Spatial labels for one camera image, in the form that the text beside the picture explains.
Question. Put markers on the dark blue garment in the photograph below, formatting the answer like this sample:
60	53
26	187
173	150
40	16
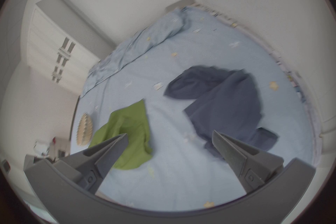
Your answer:
225	102

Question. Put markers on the bed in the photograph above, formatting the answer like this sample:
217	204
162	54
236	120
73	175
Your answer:
170	178

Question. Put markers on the green shorts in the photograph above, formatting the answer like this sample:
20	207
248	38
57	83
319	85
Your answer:
131	128

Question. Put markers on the white wardrobe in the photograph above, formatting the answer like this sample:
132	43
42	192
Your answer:
57	41

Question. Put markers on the pale blue quilt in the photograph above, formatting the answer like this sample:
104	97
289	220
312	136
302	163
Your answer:
136	47

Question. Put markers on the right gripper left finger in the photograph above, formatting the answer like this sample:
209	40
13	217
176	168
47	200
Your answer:
103	157

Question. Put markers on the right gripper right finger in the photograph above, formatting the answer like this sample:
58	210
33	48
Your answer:
236	157

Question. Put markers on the round woven basket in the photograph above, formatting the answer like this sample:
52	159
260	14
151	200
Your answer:
84	129

